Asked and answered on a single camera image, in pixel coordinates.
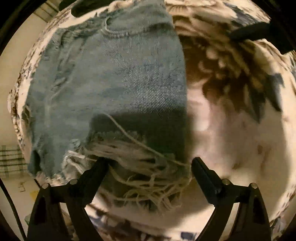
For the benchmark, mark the striped curtain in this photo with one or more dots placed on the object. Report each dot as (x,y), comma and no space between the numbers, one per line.
(12,162)

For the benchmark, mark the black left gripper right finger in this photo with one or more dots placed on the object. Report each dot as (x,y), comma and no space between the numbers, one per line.
(251,222)

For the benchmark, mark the dark green folded garment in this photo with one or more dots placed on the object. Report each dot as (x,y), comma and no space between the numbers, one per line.
(83,6)

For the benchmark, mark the blue frayed denim pant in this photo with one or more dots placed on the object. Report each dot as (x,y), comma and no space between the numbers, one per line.
(111,84)

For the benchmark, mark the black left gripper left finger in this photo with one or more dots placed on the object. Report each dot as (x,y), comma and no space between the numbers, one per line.
(46,221)

